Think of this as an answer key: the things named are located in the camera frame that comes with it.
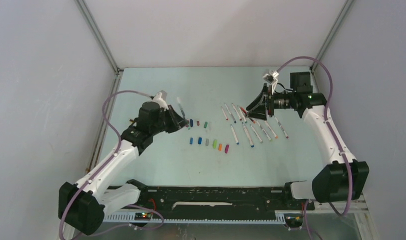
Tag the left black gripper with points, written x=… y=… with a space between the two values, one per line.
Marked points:
x=177 y=122

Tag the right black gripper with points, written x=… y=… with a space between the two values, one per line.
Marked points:
x=257 y=101

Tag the green cap marker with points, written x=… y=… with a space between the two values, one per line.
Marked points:
x=264 y=131

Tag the red ink clear pen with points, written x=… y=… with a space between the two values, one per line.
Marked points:
x=246 y=115

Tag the teal cap marker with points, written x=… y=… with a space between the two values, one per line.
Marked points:
x=242 y=114

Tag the brown cap marker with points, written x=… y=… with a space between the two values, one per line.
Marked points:
x=237 y=112

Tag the green ink clear pen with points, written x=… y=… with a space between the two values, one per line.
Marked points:
x=183 y=113

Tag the purple cap marker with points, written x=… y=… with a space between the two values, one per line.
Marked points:
x=281 y=127

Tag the dark blue cap marker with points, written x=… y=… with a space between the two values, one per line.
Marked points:
x=230 y=113

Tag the orange cap marker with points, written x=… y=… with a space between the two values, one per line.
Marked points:
x=271 y=129

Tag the red cap marker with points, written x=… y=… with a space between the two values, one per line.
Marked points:
x=224 y=113

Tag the light blue marker body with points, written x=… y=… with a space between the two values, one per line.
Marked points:
x=234 y=134

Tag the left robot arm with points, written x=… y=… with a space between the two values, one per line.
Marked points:
x=84 y=204

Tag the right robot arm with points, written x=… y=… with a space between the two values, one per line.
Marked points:
x=343 y=176

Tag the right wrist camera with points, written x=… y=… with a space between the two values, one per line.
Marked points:
x=272 y=78

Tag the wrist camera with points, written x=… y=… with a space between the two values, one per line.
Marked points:
x=272 y=78
x=160 y=99

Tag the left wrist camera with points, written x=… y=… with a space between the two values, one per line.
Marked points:
x=160 y=99

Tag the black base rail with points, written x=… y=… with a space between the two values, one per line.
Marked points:
x=219 y=203

